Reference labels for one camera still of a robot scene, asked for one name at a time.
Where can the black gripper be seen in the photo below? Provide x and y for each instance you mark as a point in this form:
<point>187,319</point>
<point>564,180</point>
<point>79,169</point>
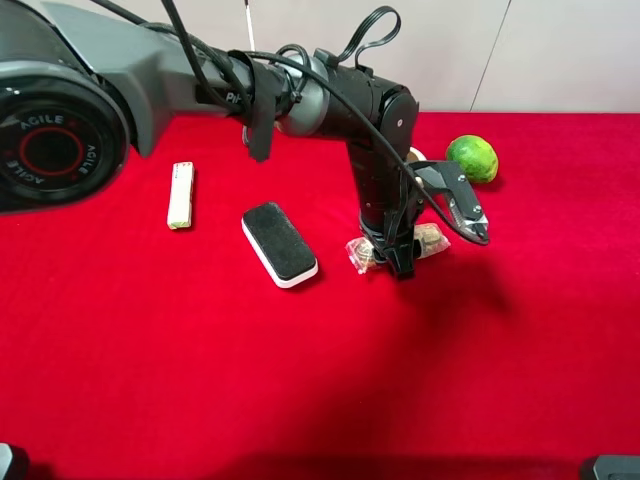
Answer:
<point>392,198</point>

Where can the clear plastic snack packet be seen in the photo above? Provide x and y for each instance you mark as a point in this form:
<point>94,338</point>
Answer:
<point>428,241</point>

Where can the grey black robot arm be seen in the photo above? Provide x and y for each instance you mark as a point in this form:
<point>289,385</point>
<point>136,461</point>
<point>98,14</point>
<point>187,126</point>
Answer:
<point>80,89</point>

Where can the cream ceramic teapot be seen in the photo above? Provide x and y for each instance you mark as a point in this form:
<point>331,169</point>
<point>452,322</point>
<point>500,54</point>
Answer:
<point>415,155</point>

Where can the green lime fruit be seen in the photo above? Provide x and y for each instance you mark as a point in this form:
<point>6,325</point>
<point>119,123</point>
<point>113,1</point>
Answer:
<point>475,156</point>

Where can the black white board eraser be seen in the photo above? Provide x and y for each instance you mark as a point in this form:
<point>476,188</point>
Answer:
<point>283,252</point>

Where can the white green rectangular box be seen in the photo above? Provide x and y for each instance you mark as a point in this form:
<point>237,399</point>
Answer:
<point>179,213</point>

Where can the right grey base block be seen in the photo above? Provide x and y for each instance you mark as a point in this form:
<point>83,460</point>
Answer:
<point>611,467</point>

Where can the grey base block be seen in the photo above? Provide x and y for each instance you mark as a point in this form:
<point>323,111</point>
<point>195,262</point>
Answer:
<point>14,462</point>
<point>611,467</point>

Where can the red table cloth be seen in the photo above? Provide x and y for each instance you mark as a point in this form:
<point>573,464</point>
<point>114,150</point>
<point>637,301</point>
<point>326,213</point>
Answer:
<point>133,351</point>

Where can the left grey base block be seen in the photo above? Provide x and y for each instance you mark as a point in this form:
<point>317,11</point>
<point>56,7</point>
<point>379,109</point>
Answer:
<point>14,462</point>

